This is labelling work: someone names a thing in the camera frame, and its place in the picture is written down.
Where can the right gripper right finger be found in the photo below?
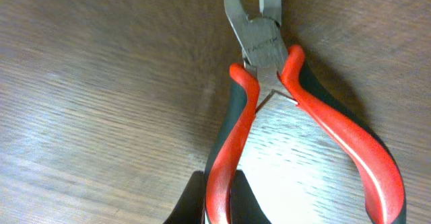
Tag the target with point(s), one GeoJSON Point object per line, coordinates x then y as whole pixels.
{"type": "Point", "coordinates": [247, 204]}

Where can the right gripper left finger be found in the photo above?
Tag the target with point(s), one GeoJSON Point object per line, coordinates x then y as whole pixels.
{"type": "Point", "coordinates": [189, 209]}

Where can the red diagonal cutters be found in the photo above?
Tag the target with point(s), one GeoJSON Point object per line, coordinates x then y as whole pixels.
{"type": "Point", "coordinates": [267, 61]}

